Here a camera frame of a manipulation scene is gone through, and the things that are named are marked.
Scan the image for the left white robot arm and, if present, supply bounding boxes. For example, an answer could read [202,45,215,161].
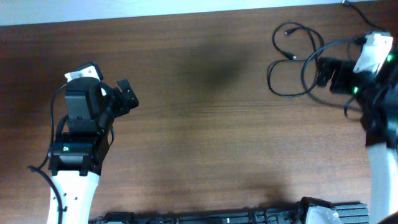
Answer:
[47,77,139,223]

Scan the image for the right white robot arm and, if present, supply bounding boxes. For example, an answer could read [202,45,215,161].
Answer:
[317,43,397,223]

